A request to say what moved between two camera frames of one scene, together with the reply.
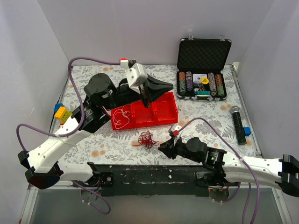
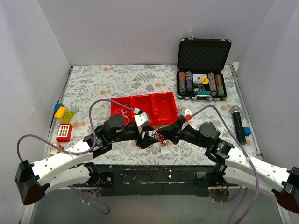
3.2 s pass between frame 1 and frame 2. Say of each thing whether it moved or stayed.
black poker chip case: stayed
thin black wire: moved
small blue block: stayed
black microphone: stayed
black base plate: stayed
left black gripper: moved
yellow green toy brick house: stayed
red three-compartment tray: stayed
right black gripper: moved
